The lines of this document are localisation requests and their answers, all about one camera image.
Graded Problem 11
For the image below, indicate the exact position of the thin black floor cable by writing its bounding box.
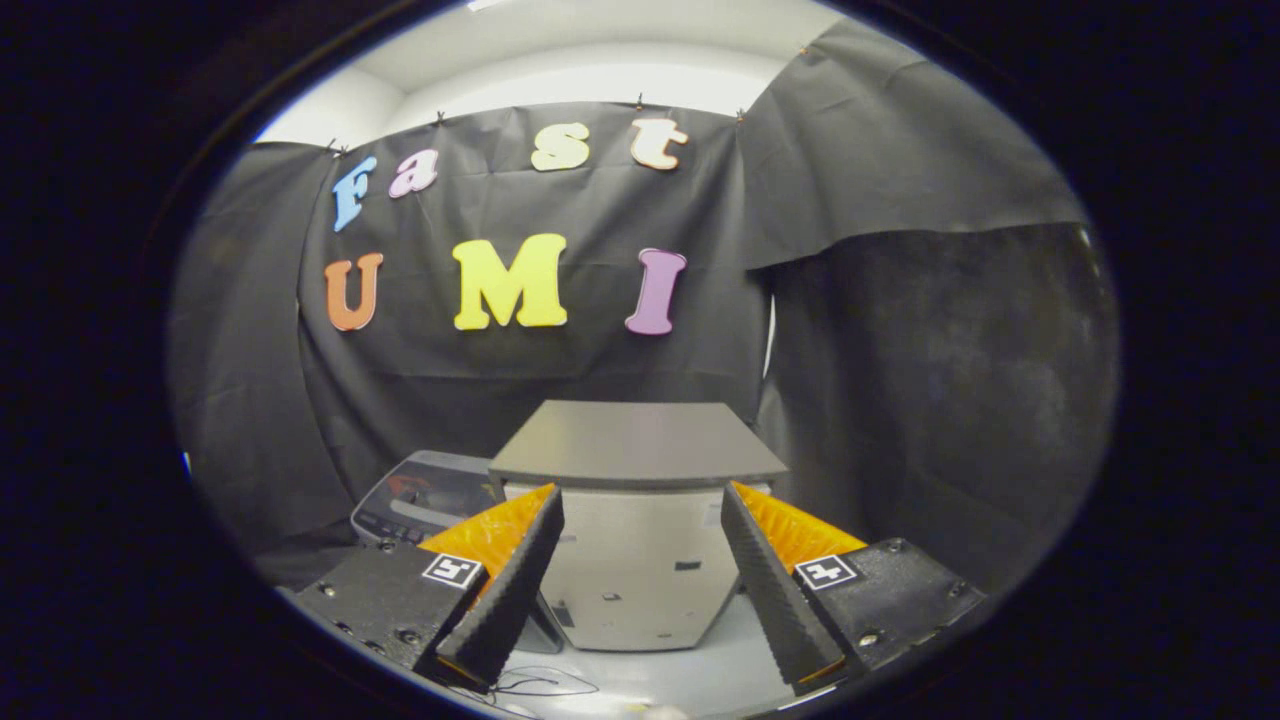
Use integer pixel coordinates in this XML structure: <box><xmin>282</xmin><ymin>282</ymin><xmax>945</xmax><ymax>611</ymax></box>
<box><xmin>445</xmin><ymin>665</ymin><xmax>601</xmax><ymax>701</ymax></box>

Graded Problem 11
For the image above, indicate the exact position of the grey washing machine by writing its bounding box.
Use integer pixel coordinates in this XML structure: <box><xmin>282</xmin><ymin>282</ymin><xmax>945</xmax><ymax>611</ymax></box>
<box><xmin>350</xmin><ymin>450</ymin><xmax>566</xmax><ymax>656</ymax></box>

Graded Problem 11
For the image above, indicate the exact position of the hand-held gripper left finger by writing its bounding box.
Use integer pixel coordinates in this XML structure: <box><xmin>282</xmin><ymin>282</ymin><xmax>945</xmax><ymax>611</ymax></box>
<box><xmin>295</xmin><ymin>483</ymin><xmax>566</xmax><ymax>693</ymax></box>

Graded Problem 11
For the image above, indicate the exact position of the dark textured side panel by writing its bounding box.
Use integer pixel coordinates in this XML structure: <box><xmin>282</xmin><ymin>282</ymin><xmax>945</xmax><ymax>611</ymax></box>
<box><xmin>755</xmin><ymin>222</ymin><xmax>1121</xmax><ymax>591</ymax></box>

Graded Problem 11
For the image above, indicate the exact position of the white cabinet with grey top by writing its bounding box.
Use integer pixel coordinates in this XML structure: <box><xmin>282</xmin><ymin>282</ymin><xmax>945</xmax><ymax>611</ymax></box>
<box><xmin>488</xmin><ymin>400</ymin><xmax>789</xmax><ymax>653</ymax></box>

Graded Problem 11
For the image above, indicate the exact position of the black backdrop cloth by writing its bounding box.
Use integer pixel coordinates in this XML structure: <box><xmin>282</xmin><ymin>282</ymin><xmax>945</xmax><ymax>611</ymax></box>
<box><xmin>165</xmin><ymin>20</ymin><xmax>1121</xmax><ymax>591</ymax></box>

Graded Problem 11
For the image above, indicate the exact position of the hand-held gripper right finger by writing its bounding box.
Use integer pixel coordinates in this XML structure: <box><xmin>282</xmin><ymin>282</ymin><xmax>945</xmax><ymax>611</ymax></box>
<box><xmin>720</xmin><ymin>480</ymin><xmax>986</xmax><ymax>696</ymax></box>

